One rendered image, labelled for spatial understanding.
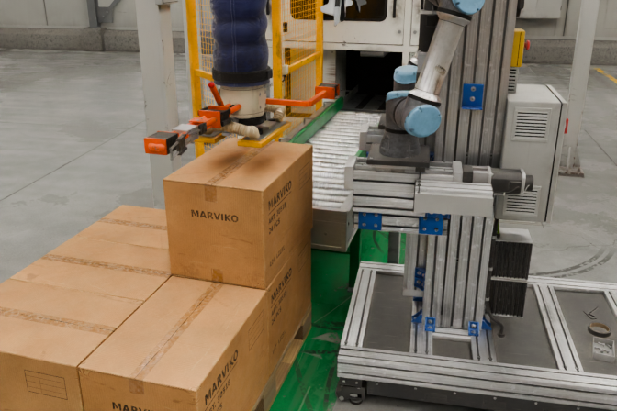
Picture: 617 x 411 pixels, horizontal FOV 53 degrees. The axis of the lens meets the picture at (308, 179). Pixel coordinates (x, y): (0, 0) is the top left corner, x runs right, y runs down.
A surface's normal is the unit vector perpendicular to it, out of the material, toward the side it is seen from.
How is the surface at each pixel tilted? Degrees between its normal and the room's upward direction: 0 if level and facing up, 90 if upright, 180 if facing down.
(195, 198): 90
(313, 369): 0
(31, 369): 90
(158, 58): 89
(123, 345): 0
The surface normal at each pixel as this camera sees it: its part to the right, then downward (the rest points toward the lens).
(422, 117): 0.22, 0.44
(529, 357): 0.00, -0.94
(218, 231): -0.30, 0.32
